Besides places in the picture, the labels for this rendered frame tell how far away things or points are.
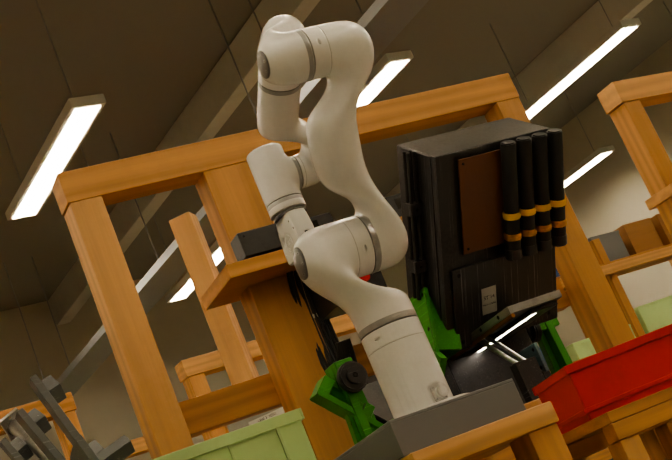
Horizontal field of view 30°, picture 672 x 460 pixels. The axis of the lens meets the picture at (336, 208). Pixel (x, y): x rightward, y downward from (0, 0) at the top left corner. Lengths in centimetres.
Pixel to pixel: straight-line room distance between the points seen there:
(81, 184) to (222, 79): 634
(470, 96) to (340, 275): 165
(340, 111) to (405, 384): 53
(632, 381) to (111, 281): 136
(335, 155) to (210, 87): 749
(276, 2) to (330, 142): 655
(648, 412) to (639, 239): 697
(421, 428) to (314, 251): 41
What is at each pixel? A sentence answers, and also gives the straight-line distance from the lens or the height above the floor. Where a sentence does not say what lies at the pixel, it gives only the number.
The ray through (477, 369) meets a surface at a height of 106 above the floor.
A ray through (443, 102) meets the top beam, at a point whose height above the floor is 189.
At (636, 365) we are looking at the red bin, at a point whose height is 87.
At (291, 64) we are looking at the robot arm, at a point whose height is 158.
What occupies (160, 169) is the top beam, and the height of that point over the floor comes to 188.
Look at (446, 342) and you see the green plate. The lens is 312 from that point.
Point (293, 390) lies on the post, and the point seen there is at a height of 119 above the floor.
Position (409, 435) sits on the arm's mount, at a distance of 221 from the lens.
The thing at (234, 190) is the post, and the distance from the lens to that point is 348.
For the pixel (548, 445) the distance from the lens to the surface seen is 233.
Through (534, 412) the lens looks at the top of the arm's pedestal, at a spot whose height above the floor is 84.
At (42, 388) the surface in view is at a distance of 198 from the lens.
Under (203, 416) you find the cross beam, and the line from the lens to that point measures 333.
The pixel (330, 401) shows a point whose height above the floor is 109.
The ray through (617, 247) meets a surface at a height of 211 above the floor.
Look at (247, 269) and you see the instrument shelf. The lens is 326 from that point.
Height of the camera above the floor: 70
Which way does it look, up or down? 15 degrees up
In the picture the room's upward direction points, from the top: 23 degrees counter-clockwise
